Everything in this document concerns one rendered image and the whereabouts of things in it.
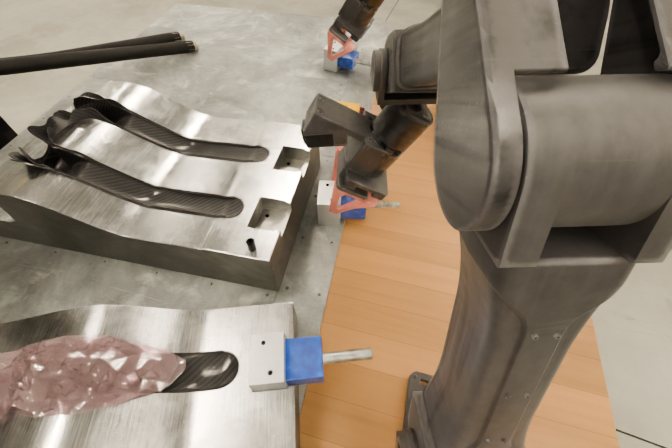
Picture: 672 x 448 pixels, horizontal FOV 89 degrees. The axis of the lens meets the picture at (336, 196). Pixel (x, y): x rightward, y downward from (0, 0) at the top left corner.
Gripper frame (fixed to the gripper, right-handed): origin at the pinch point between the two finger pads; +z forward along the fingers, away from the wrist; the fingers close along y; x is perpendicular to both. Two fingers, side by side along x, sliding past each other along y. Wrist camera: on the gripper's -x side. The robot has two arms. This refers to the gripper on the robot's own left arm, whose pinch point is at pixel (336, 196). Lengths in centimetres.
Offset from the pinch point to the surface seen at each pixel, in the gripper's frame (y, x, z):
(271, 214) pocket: 5.3, -8.9, 2.9
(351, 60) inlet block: -42.6, 2.0, -0.6
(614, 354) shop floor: -3, 125, 27
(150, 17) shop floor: -256, -105, 153
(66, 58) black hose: -32, -53, 24
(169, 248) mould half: 12.1, -20.1, 7.9
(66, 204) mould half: 8.6, -33.6, 10.6
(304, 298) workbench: 15.1, -1.1, 5.9
